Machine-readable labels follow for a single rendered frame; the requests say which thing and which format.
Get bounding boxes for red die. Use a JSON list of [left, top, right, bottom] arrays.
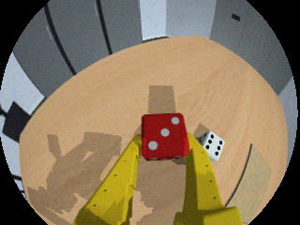
[[142, 113, 189, 161]]

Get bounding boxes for white die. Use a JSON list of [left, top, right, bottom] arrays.
[[198, 130, 225, 162]]

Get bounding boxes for tan textured mat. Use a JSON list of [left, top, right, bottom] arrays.
[[225, 144, 272, 223]]

